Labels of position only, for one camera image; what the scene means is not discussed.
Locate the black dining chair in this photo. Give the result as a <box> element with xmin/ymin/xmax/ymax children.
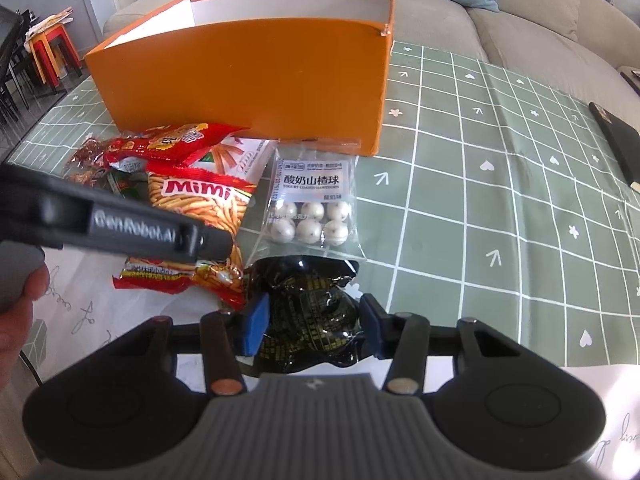
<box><xmin>0</xmin><ymin>42</ymin><xmax>32</xmax><ymax>126</ymax></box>

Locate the white printed table cover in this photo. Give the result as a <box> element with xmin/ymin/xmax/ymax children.
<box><xmin>22</xmin><ymin>247</ymin><xmax>640</xmax><ymax>463</ymax></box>

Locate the black cable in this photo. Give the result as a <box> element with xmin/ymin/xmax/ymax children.
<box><xmin>20</xmin><ymin>350</ymin><xmax>44</xmax><ymax>387</ymax></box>

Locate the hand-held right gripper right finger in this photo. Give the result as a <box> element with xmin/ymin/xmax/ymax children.
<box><xmin>359</xmin><ymin>292</ymin><xmax>526</xmax><ymax>395</ymax></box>

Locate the green snack packet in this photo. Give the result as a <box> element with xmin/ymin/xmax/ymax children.
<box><xmin>102</xmin><ymin>167</ymin><xmax>151</xmax><ymax>204</ymax></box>

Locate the stack of orange stools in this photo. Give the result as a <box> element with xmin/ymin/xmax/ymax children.
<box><xmin>27</xmin><ymin>24</ymin><xmax>81</xmax><ymax>86</ymax></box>

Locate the pile of papers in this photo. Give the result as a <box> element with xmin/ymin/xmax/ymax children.
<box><xmin>25</xmin><ymin>6</ymin><xmax>74</xmax><ymax>41</ymax></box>

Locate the person's left hand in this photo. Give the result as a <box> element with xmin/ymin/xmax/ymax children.
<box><xmin>0</xmin><ymin>265</ymin><xmax>52</xmax><ymax>392</ymax></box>

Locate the red yellow snack packet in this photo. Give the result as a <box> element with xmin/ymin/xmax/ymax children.
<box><xmin>112</xmin><ymin>255</ymin><xmax>249</xmax><ymax>312</ymax></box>

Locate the orange cardboard box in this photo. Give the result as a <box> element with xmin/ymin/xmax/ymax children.
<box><xmin>84</xmin><ymin>0</ymin><xmax>398</xmax><ymax>157</ymax></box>

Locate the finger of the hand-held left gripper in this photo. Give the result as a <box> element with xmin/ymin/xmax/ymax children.
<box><xmin>187</xmin><ymin>222</ymin><xmax>235</xmax><ymax>263</ymax></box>

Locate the beige sofa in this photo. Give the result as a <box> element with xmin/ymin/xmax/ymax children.
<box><xmin>102</xmin><ymin>0</ymin><xmax>640</xmax><ymax>111</ymax></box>

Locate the clear packet of white balls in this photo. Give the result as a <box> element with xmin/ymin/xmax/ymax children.
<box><xmin>257</xmin><ymin>152</ymin><xmax>367</xmax><ymax>262</ymax></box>

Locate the red clear dried snack packet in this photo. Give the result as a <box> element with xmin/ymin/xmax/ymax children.
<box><xmin>65</xmin><ymin>135</ymin><xmax>151</xmax><ymax>191</ymax></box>

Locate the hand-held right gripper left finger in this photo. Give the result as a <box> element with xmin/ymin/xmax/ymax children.
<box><xmin>107</xmin><ymin>294</ymin><xmax>271</xmax><ymax>396</ymax></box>

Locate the white spicy strip packet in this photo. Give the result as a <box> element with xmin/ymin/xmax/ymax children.
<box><xmin>194</xmin><ymin>132</ymin><xmax>279</xmax><ymax>197</ymax></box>

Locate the black snack packet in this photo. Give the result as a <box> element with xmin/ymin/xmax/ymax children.
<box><xmin>245</xmin><ymin>255</ymin><xmax>369</xmax><ymax>376</ymax></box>

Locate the black dining table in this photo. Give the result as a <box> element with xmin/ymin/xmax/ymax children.
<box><xmin>0</xmin><ymin>6</ymin><xmax>25</xmax><ymax>68</ymax></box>

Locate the orange stick snack packet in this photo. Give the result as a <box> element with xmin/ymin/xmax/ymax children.
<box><xmin>145</xmin><ymin>170</ymin><xmax>257</xmax><ymax>272</ymax></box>

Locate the black notebook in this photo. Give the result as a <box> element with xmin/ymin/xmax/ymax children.
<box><xmin>588</xmin><ymin>101</ymin><xmax>640</xmax><ymax>187</ymax></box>

